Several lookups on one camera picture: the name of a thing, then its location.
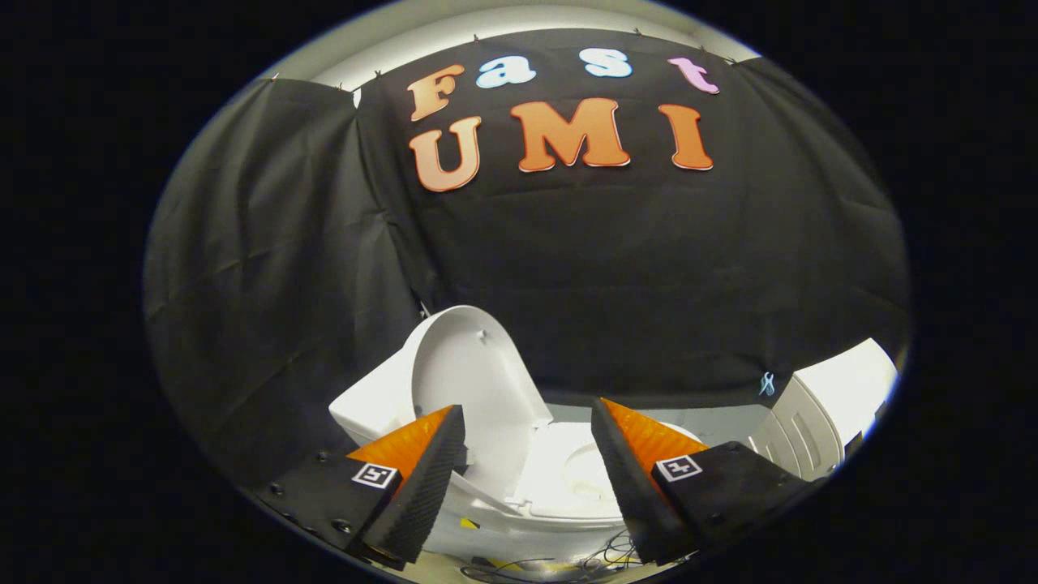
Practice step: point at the white toilet bowl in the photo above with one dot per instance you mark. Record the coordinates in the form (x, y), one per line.
(559, 478)

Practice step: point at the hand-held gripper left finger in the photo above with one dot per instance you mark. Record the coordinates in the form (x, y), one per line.
(430, 487)

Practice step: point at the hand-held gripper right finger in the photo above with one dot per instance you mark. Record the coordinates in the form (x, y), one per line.
(628, 487)

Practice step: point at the black backdrop cloth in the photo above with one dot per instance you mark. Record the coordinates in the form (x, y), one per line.
(608, 268)

